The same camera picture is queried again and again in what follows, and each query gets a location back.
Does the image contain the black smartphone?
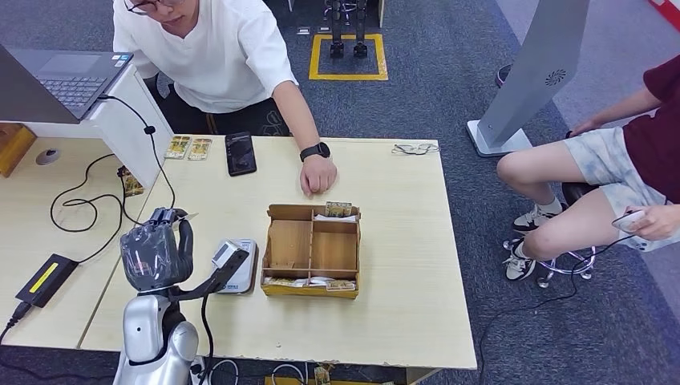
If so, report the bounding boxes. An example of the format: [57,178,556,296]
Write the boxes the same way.
[225,132,258,177]

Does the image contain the black adapter mains cable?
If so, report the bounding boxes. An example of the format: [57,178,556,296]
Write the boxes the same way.
[0,301,34,347]

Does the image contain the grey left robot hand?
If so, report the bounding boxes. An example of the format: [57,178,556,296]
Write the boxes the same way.
[119,207,196,294]

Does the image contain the seated person's hand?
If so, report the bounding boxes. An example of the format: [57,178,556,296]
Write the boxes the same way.
[626,204,680,243]
[569,117,605,139]

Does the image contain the white smartphone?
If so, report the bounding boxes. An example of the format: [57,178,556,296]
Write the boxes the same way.
[610,209,647,234]

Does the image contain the black looped cable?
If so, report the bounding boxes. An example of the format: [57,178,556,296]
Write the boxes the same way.
[50,153,127,265]

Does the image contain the black wrist watch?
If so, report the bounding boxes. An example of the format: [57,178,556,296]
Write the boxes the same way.
[298,141,331,163]

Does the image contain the black frame eyeglasses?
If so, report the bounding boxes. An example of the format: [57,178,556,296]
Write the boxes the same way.
[123,0,187,16]

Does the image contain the grey laptop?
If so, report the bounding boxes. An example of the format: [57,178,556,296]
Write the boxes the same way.
[0,45,134,125]

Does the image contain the seated person's right hand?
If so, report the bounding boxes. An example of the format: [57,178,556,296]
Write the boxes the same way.
[569,117,605,139]

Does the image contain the orange wooden box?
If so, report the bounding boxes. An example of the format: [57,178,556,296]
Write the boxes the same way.
[0,123,37,179]

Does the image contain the black floor cable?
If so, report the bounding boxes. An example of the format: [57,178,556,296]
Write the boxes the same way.
[477,233,638,385]

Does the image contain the black power adapter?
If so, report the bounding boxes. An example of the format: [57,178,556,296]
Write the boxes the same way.
[15,253,79,309]

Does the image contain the white cable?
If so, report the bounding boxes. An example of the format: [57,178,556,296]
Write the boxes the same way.
[270,363,307,385]
[208,359,241,385]

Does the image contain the black humanoid robot legs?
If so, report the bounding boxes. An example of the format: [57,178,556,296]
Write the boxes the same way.
[325,0,370,59]

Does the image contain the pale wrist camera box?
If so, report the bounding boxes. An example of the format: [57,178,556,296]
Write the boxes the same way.
[211,240,251,270]

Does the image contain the white laptop stand box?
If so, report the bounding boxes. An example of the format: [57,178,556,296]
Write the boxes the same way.
[23,63,174,190]

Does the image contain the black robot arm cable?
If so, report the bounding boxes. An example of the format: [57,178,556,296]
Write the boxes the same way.
[198,292,215,385]

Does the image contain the black camera bracket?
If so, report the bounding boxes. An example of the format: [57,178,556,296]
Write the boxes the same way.
[168,249,251,303]

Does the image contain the white sneaker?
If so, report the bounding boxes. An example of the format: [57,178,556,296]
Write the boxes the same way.
[512,204,569,233]
[503,241,538,282]

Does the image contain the thin frame eyeglasses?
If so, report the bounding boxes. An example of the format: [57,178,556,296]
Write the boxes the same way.
[391,142,441,157]

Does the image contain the wooden organizer box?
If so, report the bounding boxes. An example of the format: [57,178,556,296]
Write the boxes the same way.
[260,203,362,300]

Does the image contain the seated person's left hand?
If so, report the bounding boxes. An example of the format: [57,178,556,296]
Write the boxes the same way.
[626,204,680,243]

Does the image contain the black laptop power cable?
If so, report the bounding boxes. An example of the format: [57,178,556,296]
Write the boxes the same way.
[97,94,177,212]

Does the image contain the grey kiosk stand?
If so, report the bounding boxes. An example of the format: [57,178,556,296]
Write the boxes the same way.
[467,0,591,159]

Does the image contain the white card reader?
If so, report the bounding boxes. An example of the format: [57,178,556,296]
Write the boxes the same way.
[215,239,261,295]

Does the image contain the seated person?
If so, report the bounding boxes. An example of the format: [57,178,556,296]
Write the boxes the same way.
[496,53,680,282]

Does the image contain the yellow floor tape square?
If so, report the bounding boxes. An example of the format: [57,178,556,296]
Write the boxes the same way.
[309,34,390,83]

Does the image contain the light wooden side desk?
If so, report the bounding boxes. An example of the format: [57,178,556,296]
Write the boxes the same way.
[0,123,160,352]

